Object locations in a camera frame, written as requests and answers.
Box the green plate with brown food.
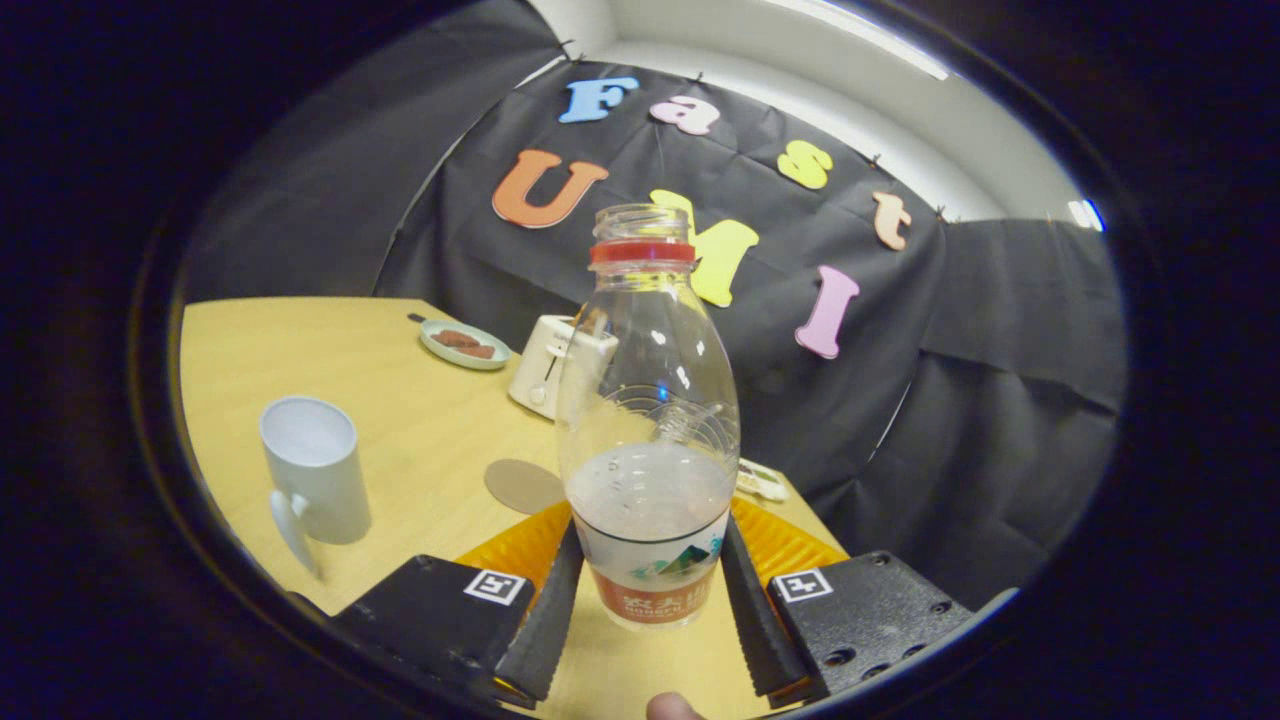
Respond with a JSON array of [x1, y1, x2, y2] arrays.
[[419, 319, 512, 372]]

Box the white cup with handle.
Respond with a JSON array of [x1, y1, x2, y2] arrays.
[[259, 396, 372, 579]]

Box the clear plastic bottle red label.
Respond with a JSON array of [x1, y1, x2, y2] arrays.
[[556, 204, 742, 631]]

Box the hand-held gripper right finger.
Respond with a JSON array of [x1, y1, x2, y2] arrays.
[[722, 497, 1019, 706]]

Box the white toaster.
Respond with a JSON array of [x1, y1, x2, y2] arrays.
[[508, 315, 619, 420]]

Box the white divided dish with beans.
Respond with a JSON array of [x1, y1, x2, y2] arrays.
[[735, 458, 791, 503]]

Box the round brown coaster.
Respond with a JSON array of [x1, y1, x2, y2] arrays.
[[484, 458, 567, 516]]

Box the black backdrop cloth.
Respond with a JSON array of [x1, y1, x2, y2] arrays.
[[185, 0, 1129, 611]]

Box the large ceiling light panel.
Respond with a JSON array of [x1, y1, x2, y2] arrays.
[[770, 0, 951, 81]]

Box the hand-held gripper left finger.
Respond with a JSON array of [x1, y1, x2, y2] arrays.
[[330, 500, 586, 706]]

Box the wooden table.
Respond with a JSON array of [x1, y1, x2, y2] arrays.
[[180, 297, 851, 720]]

